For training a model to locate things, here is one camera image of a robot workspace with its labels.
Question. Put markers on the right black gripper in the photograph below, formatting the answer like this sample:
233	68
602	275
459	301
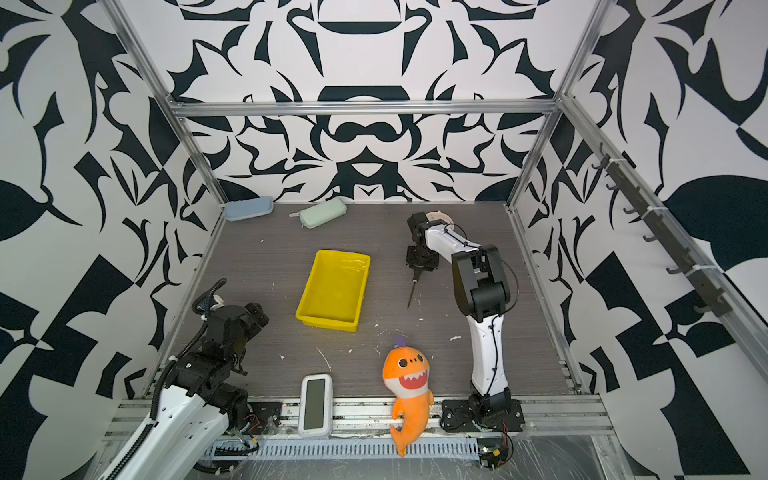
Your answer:
411	262

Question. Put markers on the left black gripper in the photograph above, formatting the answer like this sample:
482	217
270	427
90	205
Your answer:
259	316

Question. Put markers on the black screwdriver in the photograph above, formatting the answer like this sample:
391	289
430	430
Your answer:
413	286

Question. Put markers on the yellow plastic bin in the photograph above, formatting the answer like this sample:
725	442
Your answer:
335	290

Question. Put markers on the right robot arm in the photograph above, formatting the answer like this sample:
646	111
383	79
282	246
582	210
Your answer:
482	294

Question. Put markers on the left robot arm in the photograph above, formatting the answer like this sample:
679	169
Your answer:
197	420

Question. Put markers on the beige round alarm clock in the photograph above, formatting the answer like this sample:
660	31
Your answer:
439	216

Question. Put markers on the green pencil case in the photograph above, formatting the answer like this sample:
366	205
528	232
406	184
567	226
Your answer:
321	213

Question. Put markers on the orange shark plush toy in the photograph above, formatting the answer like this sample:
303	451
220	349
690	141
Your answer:
406	374

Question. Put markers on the white digital clock device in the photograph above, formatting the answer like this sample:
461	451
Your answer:
316	406

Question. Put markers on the blue pencil case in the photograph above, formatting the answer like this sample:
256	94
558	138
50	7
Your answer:
248	209

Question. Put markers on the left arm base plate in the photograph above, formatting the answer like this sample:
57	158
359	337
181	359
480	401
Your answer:
262	418

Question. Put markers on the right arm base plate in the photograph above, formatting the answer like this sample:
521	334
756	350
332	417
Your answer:
496	413

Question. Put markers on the white cable duct strip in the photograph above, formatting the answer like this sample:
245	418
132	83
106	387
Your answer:
351	449

